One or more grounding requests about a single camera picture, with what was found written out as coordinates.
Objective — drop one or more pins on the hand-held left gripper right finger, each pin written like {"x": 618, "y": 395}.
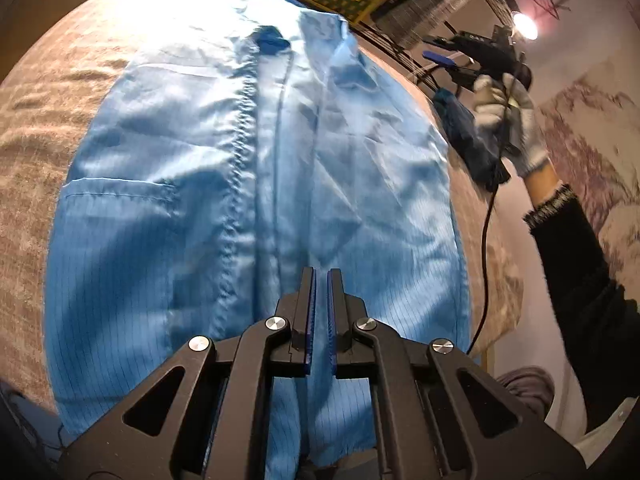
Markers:
{"x": 332, "y": 330}

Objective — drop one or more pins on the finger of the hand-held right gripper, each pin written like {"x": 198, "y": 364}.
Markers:
{"x": 442, "y": 40}
{"x": 440, "y": 58}

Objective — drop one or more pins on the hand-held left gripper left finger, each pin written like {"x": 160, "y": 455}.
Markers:
{"x": 311, "y": 330}

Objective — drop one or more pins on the light blue jacket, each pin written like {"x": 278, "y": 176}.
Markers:
{"x": 200, "y": 210}

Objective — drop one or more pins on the person's right forearm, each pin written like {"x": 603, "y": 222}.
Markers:
{"x": 575, "y": 270}

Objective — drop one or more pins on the dark blue folded clothes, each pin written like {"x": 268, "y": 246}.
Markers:
{"x": 460, "y": 125}

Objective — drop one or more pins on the person's right hand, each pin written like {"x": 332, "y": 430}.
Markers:
{"x": 530, "y": 130}

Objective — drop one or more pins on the grey plaid hanging coat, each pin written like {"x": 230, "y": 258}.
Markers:
{"x": 435, "y": 5}

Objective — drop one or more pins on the white clip lamp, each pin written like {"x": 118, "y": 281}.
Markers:
{"x": 524, "y": 25}

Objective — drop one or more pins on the person's grey shoe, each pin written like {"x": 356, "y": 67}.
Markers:
{"x": 530, "y": 385}

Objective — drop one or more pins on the beige checked blanket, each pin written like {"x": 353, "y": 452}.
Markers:
{"x": 35, "y": 160}

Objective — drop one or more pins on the landscape wall painting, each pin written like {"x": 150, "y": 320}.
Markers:
{"x": 600, "y": 125}

